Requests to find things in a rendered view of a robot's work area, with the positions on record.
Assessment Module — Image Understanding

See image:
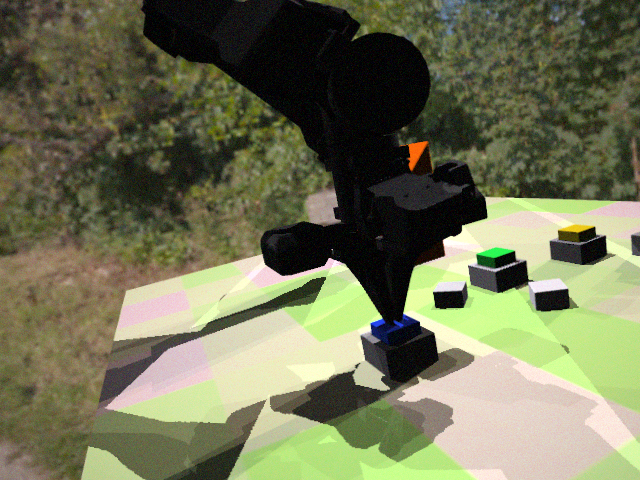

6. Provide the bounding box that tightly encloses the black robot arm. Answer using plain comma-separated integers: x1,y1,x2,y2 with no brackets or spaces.
141,0,477,253

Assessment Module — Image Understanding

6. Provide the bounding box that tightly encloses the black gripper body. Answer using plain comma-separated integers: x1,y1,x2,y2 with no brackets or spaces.
260,134,488,276

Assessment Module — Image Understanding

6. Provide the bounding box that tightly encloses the green button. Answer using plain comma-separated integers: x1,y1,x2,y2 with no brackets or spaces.
468,247,528,293

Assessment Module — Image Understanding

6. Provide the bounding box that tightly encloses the blue button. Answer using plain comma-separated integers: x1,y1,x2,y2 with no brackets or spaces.
360,313,439,380

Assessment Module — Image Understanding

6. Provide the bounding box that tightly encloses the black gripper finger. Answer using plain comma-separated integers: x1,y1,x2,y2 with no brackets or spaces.
330,249,394,325
376,236,422,322

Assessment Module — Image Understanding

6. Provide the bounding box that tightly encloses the yellow button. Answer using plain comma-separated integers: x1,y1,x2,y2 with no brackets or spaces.
550,225,607,265

